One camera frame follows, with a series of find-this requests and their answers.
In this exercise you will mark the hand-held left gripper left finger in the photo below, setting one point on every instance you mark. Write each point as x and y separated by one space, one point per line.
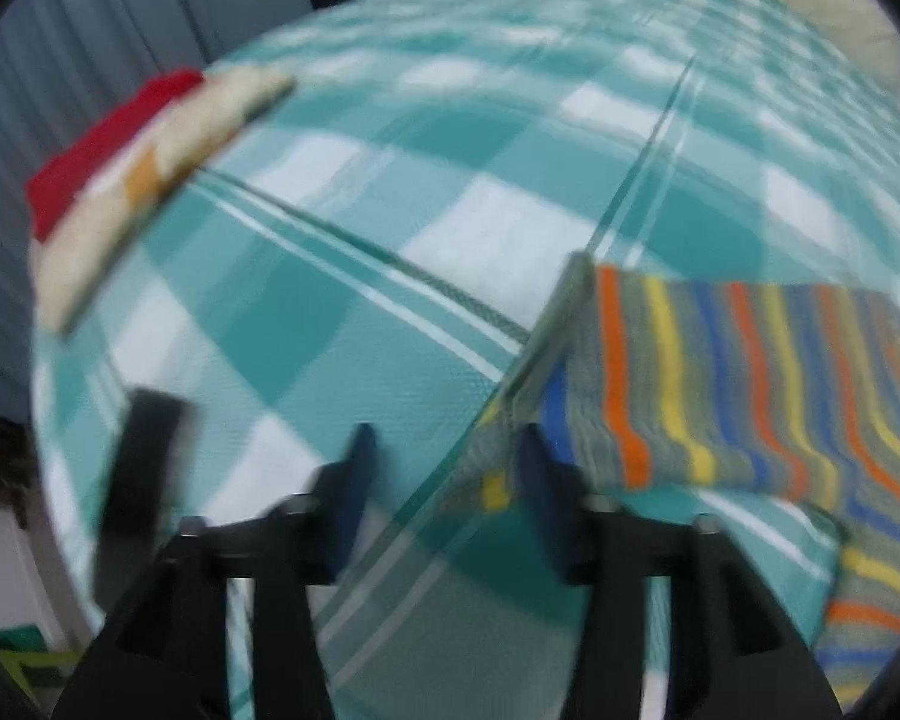
351 495

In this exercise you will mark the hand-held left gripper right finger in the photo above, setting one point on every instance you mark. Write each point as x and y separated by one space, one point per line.
549 502

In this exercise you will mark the multicolour striped small garment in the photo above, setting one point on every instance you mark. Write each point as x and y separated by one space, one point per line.
720 390

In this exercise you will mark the black flat object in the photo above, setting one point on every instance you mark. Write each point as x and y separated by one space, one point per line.
144 480

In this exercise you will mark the teal checked bed sheet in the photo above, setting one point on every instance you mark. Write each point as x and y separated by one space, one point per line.
457 202

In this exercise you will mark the green box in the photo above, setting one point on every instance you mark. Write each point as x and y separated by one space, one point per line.
34 660

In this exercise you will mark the beige folded printed cloth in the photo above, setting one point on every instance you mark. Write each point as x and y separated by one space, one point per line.
187 131

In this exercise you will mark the red folded cloth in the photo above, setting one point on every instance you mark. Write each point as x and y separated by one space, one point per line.
90 150

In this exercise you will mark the grey-blue curtain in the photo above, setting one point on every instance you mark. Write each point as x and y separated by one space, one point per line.
45 90

